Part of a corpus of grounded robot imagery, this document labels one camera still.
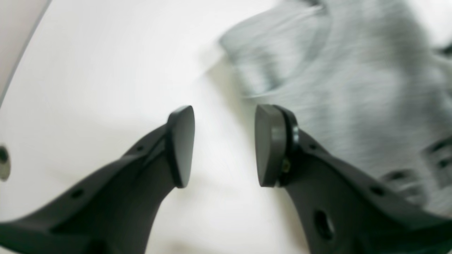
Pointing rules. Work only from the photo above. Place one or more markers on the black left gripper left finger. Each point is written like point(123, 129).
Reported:
point(112, 210)

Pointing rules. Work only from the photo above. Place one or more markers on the grey Hugging Face T-shirt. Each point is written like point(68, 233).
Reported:
point(362, 80)

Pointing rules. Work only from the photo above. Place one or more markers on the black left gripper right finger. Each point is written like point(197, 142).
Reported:
point(342, 209)

